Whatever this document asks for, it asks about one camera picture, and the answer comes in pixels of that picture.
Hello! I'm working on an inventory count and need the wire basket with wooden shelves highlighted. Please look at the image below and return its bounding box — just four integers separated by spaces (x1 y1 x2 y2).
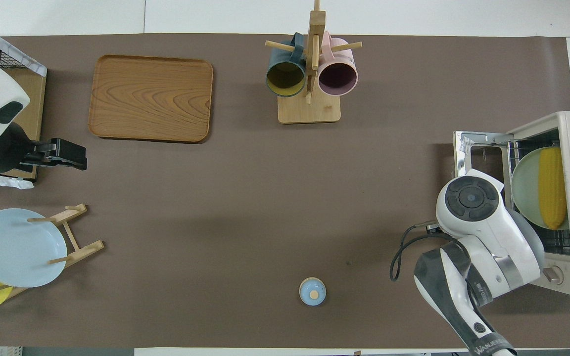
0 20 48 189

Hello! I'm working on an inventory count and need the pink mug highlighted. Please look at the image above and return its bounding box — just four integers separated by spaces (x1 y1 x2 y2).
318 32 359 97

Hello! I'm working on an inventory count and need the wooden serving tray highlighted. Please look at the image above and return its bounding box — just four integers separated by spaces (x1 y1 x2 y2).
88 54 214 143

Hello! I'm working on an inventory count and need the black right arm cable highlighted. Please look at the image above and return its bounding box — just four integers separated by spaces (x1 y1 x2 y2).
390 222 459 282

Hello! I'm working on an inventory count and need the wooden plate rack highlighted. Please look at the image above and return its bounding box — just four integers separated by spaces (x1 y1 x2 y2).
0 203 105 300

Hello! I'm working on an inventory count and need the wooden mug rack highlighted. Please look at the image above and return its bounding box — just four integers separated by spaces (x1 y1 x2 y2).
265 0 363 124

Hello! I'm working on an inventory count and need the mint green plate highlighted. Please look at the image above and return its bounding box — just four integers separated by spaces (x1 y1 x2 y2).
511 147 570 231

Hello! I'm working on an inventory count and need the small blue call bell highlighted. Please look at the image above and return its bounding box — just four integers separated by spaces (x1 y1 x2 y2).
299 277 327 306

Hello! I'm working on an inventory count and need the brown table mat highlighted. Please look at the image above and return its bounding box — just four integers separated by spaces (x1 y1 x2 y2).
0 34 570 349

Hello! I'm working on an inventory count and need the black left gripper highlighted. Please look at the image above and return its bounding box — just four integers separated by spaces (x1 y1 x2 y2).
0 123 88 174

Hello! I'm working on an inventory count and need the light blue plate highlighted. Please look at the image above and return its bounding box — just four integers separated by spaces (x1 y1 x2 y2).
0 208 68 288

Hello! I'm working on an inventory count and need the dark blue mug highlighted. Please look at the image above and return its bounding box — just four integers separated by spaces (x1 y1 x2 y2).
265 33 307 98

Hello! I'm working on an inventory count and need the yellow corn cob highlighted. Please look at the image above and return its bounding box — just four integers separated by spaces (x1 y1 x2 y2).
538 147 568 230

